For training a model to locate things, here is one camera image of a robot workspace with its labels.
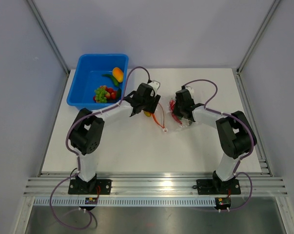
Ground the left small circuit board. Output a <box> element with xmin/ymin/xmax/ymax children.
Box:
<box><xmin>85</xmin><ymin>197</ymin><xmax>98</xmax><ymax>205</ymax></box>

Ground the right side aluminium rail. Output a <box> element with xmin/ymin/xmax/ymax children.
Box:
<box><xmin>232</xmin><ymin>68</ymin><xmax>274</xmax><ymax>177</ymax></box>

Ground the aluminium corner post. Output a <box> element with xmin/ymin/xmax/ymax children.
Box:
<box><xmin>236</xmin><ymin>0</ymin><xmax>282</xmax><ymax>75</ymax></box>
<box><xmin>24</xmin><ymin>0</ymin><xmax>71</xmax><ymax>74</ymax></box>

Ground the blue plastic bin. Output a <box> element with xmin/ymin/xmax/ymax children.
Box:
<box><xmin>67</xmin><ymin>54</ymin><xmax>129</xmax><ymax>110</ymax></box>

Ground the red fake chili pepper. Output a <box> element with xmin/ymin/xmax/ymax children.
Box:
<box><xmin>169</xmin><ymin>99</ymin><xmax>183</xmax><ymax>125</ymax></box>

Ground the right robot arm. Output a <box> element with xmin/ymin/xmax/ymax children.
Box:
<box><xmin>173</xmin><ymin>87</ymin><xmax>257</xmax><ymax>195</ymax></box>

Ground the aluminium rail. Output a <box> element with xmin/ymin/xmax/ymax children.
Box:
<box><xmin>23</xmin><ymin>173</ymin><xmax>288</xmax><ymax>197</ymax></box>
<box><xmin>232</xmin><ymin>68</ymin><xmax>274</xmax><ymax>177</ymax></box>

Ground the green fake chili pepper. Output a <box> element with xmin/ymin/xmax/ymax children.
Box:
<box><xmin>101</xmin><ymin>74</ymin><xmax>119</xmax><ymax>87</ymax></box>

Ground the yellow orange fake mango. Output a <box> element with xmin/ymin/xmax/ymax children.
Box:
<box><xmin>112</xmin><ymin>67</ymin><xmax>124</xmax><ymax>83</ymax></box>

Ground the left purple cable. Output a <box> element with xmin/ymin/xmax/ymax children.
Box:
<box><xmin>50</xmin><ymin>66</ymin><xmax>152</xmax><ymax>230</ymax></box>

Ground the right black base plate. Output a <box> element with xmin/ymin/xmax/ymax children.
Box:
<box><xmin>192</xmin><ymin>178</ymin><xmax>241</xmax><ymax>195</ymax></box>

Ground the right aluminium corner post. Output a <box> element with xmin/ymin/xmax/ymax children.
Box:
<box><xmin>236</xmin><ymin>0</ymin><xmax>282</xmax><ymax>75</ymax></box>

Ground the green fake lettuce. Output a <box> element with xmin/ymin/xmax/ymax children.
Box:
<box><xmin>93</xmin><ymin>85</ymin><xmax>108</xmax><ymax>103</ymax></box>

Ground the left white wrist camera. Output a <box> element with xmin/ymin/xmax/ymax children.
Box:
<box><xmin>148</xmin><ymin>80</ymin><xmax>160</xmax><ymax>93</ymax></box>

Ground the right small circuit board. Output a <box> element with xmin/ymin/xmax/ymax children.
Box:
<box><xmin>216</xmin><ymin>197</ymin><xmax>232</xmax><ymax>209</ymax></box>

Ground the dark green fake leaf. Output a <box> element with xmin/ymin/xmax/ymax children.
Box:
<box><xmin>116</xmin><ymin>88</ymin><xmax>122</xmax><ymax>100</ymax></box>

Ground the aluminium front rail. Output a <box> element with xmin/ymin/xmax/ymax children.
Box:
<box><xmin>23</xmin><ymin>173</ymin><xmax>288</xmax><ymax>197</ymax></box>

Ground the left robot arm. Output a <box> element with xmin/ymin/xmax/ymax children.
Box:
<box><xmin>66</xmin><ymin>80</ymin><xmax>160</xmax><ymax>195</ymax></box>

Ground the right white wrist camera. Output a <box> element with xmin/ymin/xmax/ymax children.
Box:
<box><xmin>182</xmin><ymin>85</ymin><xmax>195</xmax><ymax>95</ymax></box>

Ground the small circuit board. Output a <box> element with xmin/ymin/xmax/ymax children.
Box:
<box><xmin>216</xmin><ymin>197</ymin><xmax>232</xmax><ymax>209</ymax></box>
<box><xmin>85</xmin><ymin>197</ymin><xmax>98</xmax><ymax>205</ymax></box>

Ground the clear zip top bag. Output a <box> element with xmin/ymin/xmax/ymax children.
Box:
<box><xmin>151</xmin><ymin>96</ymin><xmax>200</xmax><ymax>133</ymax></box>

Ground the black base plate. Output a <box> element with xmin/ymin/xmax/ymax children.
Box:
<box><xmin>68</xmin><ymin>179</ymin><xmax>112</xmax><ymax>195</ymax></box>
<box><xmin>192</xmin><ymin>178</ymin><xmax>241</xmax><ymax>195</ymax></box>

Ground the red fake strawberry bunch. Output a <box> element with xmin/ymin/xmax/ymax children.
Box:
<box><xmin>106</xmin><ymin>87</ymin><xmax>117</xmax><ymax>103</ymax></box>

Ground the white slotted cable duct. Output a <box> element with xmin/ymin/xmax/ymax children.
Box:
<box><xmin>34</xmin><ymin>197</ymin><xmax>216</xmax><ymax>207</ymax></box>

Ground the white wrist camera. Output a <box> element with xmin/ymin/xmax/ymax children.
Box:
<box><xmin>148</xmin><ymin>80</ymin><xmax>160</xmax><ymax>93</ymax></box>
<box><xmin>182</xmin><ymin>85</ymin><xmax>195</xmax><ymax>95</ymax></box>

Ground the left aluminium corner post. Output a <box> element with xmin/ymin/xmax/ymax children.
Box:
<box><xmin>24</xmin><ymin>0</ymin><xmax>71</xmax><ymax>74</ymax></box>

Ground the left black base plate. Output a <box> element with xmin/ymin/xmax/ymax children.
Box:
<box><xmin>68</xmin><ymin>179</ymin><xmax>112</xmax><ymax>195</ymax></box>

